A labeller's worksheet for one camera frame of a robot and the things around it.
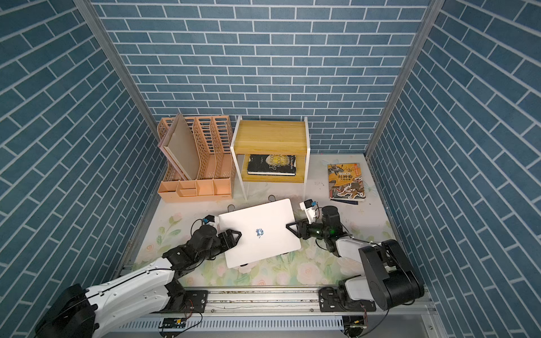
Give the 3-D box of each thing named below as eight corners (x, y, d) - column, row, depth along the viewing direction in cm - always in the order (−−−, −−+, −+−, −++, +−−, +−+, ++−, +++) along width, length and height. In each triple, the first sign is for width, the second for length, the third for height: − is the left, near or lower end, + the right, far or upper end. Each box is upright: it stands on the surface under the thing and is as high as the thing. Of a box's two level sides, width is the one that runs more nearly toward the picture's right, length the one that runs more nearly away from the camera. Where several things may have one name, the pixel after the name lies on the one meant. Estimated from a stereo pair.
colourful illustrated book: (330, 198, 104) (331, 195, 102) (324, 166, 118) (325, 162, 116) (368, 199, 104) (370, 196, 102) (357, 166, 118) (359, 163, 116)
